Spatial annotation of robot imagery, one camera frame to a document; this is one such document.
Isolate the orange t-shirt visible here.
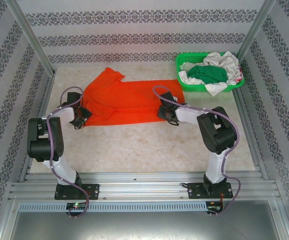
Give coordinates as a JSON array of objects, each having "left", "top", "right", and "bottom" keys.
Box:
[{"left": 80, "top": 66, "right": 188, "bottom": 127}]

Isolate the green t-shirt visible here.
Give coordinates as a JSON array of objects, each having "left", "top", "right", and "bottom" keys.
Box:
[{"left": 186, "top": 64, "right": 228, "bottom": 85}]

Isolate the green plastic basket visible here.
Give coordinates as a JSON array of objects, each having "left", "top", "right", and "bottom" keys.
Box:
[{"left": 175, "top": 52, "right": 245, "bottom": 93}]

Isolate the white t-shirt with red print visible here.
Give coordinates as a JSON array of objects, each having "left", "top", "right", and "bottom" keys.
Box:
[{"left": 203, "top": 50, "right": 243, "bottom": 87}]

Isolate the circuit board with green light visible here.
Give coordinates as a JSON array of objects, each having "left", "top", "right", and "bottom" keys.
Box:
[{"left": 65, "top": 202, "right": 88, "bottom": 211}]

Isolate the steel sheet panel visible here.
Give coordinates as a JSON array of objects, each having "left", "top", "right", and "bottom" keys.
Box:
[{"left": 8, "top": 199, "right": 289, "bottom": 240}]

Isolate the aluminium side rail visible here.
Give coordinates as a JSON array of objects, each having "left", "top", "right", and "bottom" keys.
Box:
[
  {"left": 234, "top": 87, "right": 270, "bottom": 181},
  {"left": 18, "top": 74, "right": 57, "bottom": 183}
]

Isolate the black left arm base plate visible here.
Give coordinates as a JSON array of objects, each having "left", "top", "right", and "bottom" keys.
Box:
[{"left": 54, "top": 183, "right": 100, "bottom": 201}]

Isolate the aluminium mounting rail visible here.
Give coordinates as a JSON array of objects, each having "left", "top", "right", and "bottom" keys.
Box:
[{"left": 8, "top": 171, "right": 279, "bottom": 201}]

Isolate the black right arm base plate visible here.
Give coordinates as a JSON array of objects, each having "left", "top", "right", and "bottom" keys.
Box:
[{"left": 187, "top": 181, "right": 233, "bottom": 200}]

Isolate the aluminium frame post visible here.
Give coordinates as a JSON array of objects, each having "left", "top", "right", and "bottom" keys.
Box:
[
  {"left": 5, "top": 0, "right": 57, "bottom": 76},
  {"left": 235, "top": 0, "right": 277, "bottom": 61}
]

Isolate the slotted grey cable duct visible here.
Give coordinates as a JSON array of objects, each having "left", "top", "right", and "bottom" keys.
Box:
[{"left": 18, "top": 201, "right": 208, "bottom": 213}]

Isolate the circuit board with red wire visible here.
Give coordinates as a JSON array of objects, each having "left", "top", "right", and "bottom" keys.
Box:
[{"left": 206, "top": 200, "right": 224, "bottom": 213}]

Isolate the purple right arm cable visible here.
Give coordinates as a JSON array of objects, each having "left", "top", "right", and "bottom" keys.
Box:
[{"left": 152, "top": 85, "right": 243, "bottom": 219}]

